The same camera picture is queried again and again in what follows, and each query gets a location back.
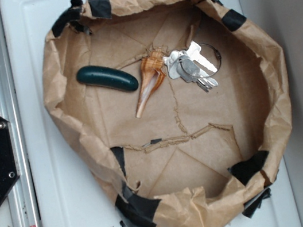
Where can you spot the orange white conch seashell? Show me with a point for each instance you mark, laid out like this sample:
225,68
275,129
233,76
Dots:
152,77

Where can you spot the brown paper bag bin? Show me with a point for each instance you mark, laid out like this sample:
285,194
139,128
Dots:
194,158

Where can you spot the dark green plastic pickle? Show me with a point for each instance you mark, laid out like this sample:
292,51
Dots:
107,77

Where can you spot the silver keys on ring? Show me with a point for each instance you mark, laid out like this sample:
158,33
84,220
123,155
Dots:
199,63

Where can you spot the aluminium extrusion rail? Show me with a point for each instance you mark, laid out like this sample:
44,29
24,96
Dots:
22,197

